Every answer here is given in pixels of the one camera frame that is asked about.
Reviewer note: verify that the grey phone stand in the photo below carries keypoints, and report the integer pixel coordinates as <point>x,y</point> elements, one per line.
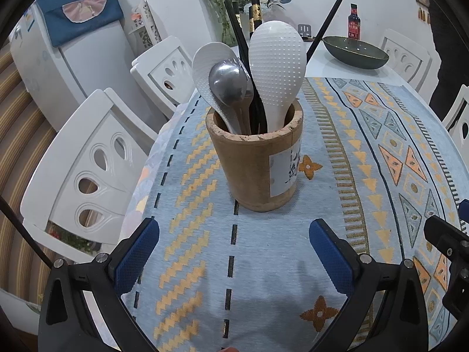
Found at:
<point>304,31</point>

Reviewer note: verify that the white dotted rice paddle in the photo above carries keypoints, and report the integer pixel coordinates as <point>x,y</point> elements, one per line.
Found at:
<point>278,66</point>
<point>203,69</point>

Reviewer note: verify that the blue cloth cover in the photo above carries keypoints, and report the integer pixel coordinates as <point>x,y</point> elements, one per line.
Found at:
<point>55,22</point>

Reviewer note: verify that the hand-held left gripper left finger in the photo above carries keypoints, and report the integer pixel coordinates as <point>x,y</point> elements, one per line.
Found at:
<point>137,256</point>

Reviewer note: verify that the dark green bowl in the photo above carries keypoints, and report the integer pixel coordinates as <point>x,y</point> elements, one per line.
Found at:
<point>355,51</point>

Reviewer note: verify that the potted green plant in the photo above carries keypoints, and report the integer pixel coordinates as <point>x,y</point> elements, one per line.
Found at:
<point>73,240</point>

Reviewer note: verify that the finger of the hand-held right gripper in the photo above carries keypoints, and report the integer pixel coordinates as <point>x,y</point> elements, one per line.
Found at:
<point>465,206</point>
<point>447,238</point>

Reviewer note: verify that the white dining chair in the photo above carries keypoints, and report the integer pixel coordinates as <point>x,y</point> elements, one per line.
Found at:
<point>458,113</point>
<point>66,161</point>
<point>392,44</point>
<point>154,66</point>

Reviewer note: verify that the orange hanging ornaments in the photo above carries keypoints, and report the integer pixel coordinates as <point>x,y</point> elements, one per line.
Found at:
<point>423,14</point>

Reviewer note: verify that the metal spoon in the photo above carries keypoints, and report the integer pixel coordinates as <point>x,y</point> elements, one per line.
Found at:
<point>229,84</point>

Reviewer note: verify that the dark soy sauce bottle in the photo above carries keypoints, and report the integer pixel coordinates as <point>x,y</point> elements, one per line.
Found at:
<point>353,22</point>

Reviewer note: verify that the bamboo utensil holder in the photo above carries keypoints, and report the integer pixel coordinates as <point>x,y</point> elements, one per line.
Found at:
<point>249,168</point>

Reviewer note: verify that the patterned blue table mat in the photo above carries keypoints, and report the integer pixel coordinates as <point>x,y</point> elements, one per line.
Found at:
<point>263,249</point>

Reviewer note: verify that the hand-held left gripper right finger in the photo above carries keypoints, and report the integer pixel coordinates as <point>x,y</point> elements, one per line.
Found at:
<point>331,260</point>

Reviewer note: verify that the white refrigerator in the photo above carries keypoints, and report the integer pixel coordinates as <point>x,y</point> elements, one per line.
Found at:
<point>91,77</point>

